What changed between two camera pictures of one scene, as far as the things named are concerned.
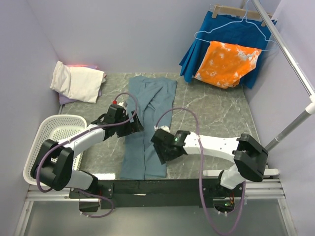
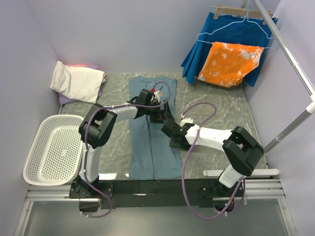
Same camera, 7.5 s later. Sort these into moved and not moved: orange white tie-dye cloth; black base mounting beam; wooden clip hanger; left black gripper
Moved: left black gripper
Not moved: orange white tie-dye cloth; wooden clip hanger; black base mounting beam
